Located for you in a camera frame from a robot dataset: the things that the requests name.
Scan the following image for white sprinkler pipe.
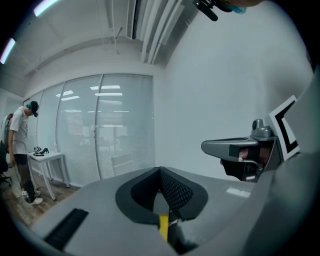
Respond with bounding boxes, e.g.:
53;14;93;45
113;26;124;55

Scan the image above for white table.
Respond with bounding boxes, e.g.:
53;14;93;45
26;151;71;201

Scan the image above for black head-worn camera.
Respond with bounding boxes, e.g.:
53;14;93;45
192;0;219;22

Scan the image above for black tool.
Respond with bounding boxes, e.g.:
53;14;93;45
34;147;51;157

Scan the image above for white ceiling air vent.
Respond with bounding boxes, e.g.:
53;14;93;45
126;0;138;40

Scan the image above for gray gripper-mounted camera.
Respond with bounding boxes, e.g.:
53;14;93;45
251;118;273;138

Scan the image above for white ceiling ducts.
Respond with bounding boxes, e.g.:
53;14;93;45
138;0;193;65

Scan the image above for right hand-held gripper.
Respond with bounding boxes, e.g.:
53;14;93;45
201;94;301;184

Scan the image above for teal head strap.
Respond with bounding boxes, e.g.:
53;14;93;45
219;3;248;15

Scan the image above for white chair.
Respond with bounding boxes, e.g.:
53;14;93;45
110;151;136;178

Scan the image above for glass partition with blinds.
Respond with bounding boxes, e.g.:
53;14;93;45
24;73;154;188

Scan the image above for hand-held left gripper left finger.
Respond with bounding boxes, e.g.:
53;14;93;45
32;166;176;256

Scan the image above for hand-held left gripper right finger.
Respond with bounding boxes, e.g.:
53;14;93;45
159;166;257;256

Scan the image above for ceiling strip light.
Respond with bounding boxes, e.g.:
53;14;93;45
0;37;16;65
33;0;62;18

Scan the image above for person's right hand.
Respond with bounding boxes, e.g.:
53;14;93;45
238;146;273;161

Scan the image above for yellow box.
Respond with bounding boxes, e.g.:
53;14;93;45
158;213;170;242

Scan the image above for black office chair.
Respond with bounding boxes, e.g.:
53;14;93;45
0;139;12;187

